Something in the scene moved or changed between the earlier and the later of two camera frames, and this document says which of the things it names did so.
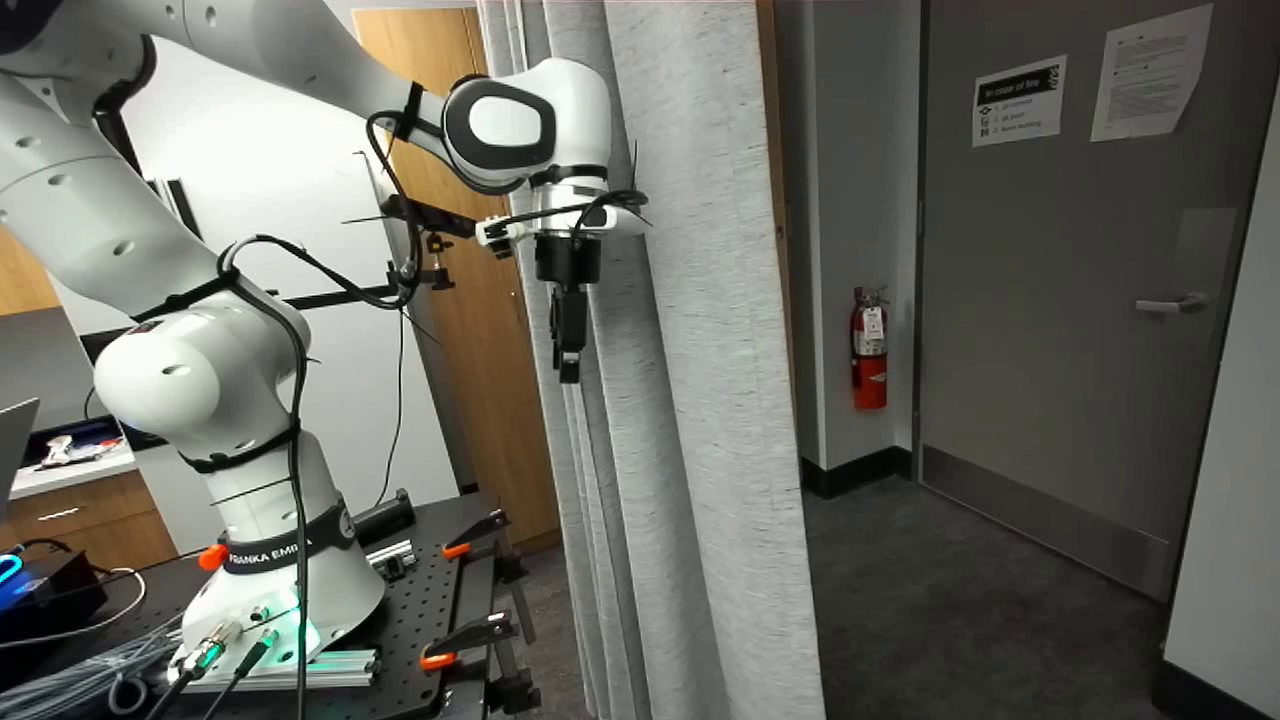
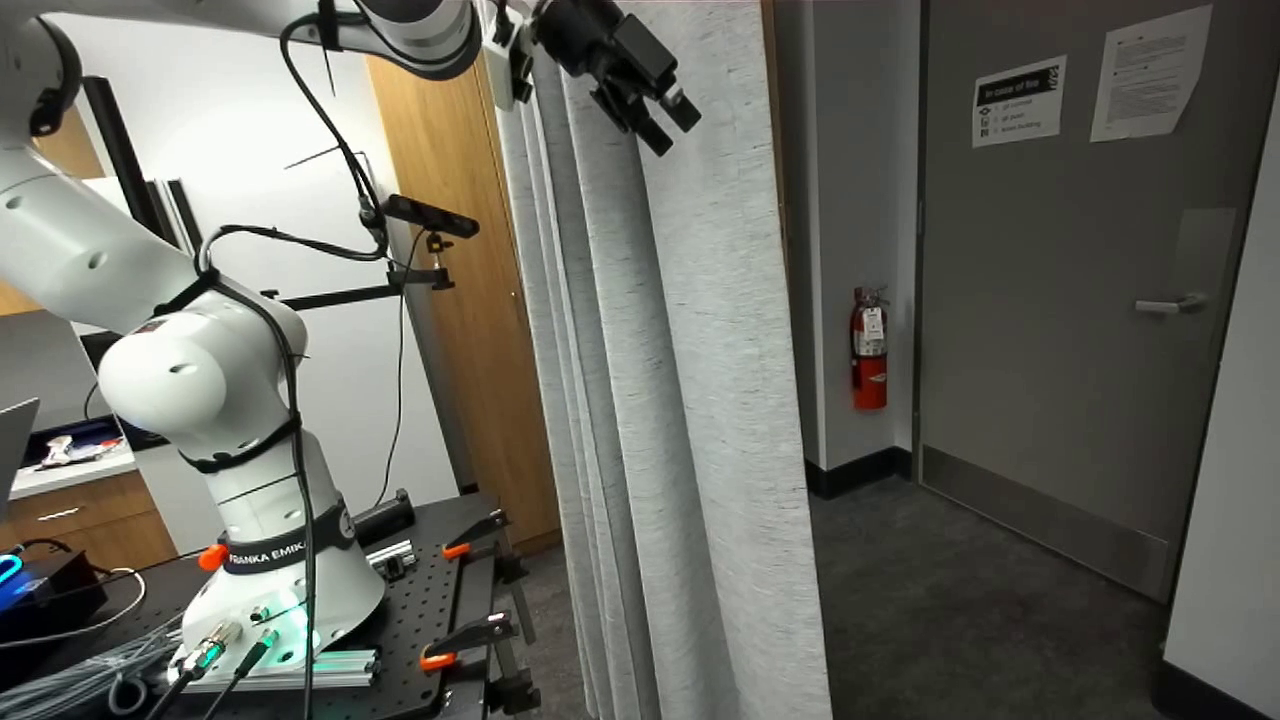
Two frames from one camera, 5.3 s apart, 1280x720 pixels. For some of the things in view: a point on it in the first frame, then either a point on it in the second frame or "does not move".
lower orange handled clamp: x=463 y=649 does not move
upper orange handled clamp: x=463 y=547 does not move
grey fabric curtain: x=676 y=470 does not move
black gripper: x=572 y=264 → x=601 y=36
